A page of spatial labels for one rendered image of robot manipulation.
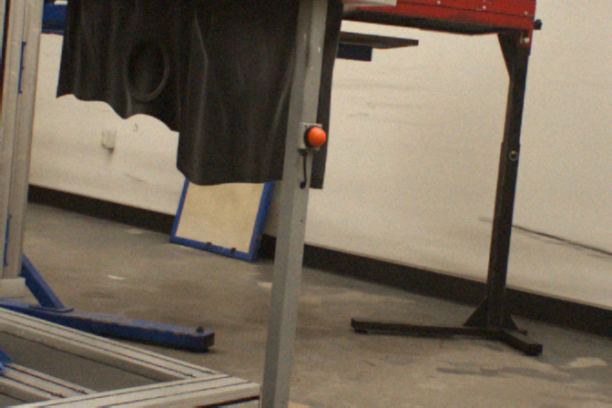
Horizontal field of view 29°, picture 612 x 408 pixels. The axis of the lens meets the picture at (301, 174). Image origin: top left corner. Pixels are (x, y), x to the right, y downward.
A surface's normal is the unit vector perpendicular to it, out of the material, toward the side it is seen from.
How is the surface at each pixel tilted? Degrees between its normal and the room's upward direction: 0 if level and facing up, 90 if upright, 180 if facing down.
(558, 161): 90
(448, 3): 90
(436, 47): 90
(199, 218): 78
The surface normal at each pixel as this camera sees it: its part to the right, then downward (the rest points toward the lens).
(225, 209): -0.69, -0.24
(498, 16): 0.22, 0.07
